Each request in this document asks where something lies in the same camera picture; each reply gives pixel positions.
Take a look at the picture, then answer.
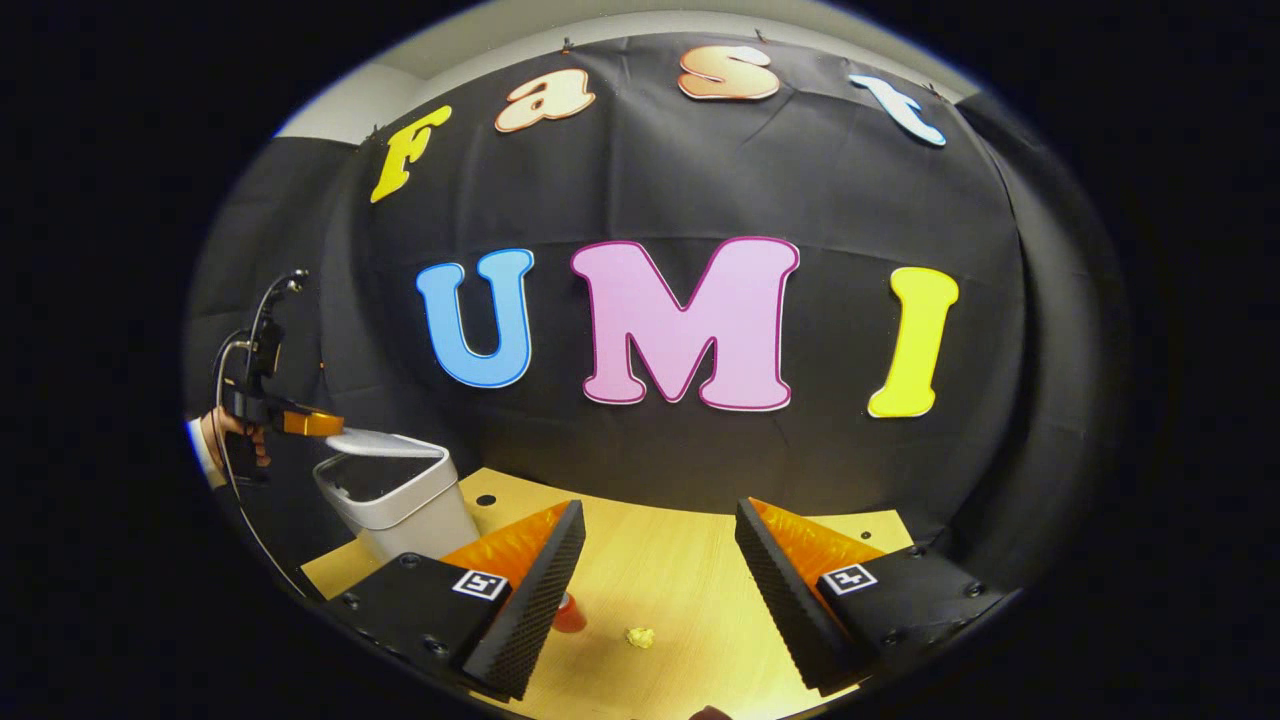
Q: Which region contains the white desktop garbage bin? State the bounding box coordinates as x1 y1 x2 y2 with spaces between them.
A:
313 428 481 563

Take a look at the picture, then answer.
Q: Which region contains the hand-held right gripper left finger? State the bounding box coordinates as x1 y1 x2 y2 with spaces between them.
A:
322 499 587 701

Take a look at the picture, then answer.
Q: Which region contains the black cable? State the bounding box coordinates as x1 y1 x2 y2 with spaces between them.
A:
210 268 311 599

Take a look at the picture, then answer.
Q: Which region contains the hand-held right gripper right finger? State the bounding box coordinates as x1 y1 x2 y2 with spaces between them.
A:
736 496 1007 698

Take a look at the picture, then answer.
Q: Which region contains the black backdrop cloth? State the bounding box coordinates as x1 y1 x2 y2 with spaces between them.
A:
185 30 1131 601

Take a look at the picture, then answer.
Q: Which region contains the wooden desktop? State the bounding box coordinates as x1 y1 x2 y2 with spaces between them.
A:
300 467 916 720

